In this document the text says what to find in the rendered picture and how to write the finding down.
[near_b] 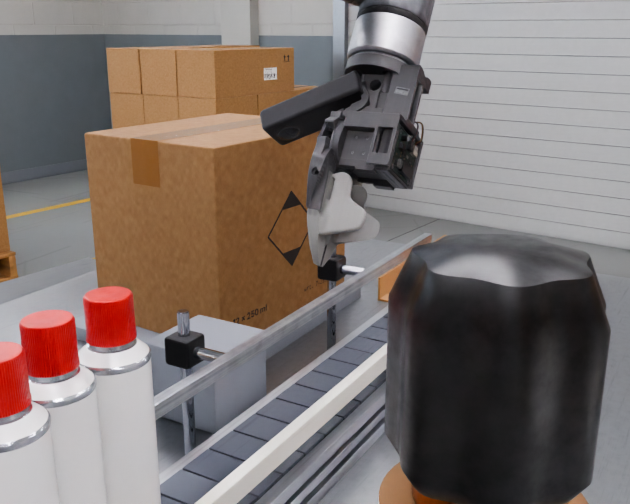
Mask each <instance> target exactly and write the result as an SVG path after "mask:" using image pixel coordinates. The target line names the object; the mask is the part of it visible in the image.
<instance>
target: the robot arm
mask: <svg viewBox="0 0 630 504"><path fill-rule="evenodd" d="M341 1H344V2H347V3H349V4H353V5H355V6H358V7H359V11H358V14H357V19H356V22H355V26H354V29H353V33H352V37H351V41H350V45H349V49H348V53H347V59H348V61H347V65H346V68H345V72H344V74H345V75H343V76H341V77H338V78H336V79H334V80H332V81H329V82H327V83H325V84H322V85H320V86H318V87H315V88H313V89H311V90H308V91H306V92H304V93H301V94H299V95H297V96H294V97H292V98H290V99H287V100H285V101H283V102H280V103H278V104H276V105H273V106H271V107H269V108H267V109H264V110H262V111H261V113H260V119H261V124H262V129H263V130H264V131H265V132H266V133H267V134H269V135H270V136H271V137H272V138H273V139H274V140H276V141H277V142H278V143H279V144H280V145H286V144H288V143H291V142H293V141H295V140H298V139H300V138H303V137H305V136H308V135H310V134H313V133H315V132H317V131H320V130H321V131H320V134H319V135H318V136H317V143H316V146H315V149H314V152H313V154H312V157H311V161H310V165H309V171H308V180H307V197H306V207H307V228H308V238H309V246H310V250H311V255H312V259H313V263H314V264H316V265H317V266H321V267H323V266H324V265H325V263H326V262H327V261H328V260H329V258H330V257H331V255H332V254H333V252H334V250H335V248H336V246H337V245H338V244H342V243H351V242H359V241H367V240H371V239H373V238H375V237H376V236H377V234H378V232H379V228H380V224H379V222H378V220H376V219H375V218H374V217H372V216H371V215H370V214H368V213H367V212H366V210H365V205H366V201H367V191H366V190H365V188H364V187H362V183H365V184H373V186H374V187H375V188H376V189H384V190H393V191H394V189H395V188H398V189H410V190H412V189H413V185H414V180H415V176H416V172H417V168H418V164H419V160H420V156H421V151H422V147H423V143H424V142H423V141H422V140H423V134H424V126H423V124H422V123H421V122H416V121H415V120H416V116H417V111H418V107H419V103H420V99H421V95H422V94H429V90H430V86H431V80H430V79H429V78H428V77H425V74H424V71H423V68H422V67H421V65H419V64H420V60H421V56H422V52H423V47H424V43H425V39H426V35H427V32H428V28H429V24H430V20H431V16H432V11H433V7H434V3H435V0H341ZM415 123H416V124H417V129H416V127H415V126H414V124H415ZM418 123H420V124H421V126H422V133H421V138H420V137H419V131H418V128H419V125H418ZM409 135H412V136H413V137H412V138H411V137H410V136H409ZM414 139H415V140H414Z"/></svg>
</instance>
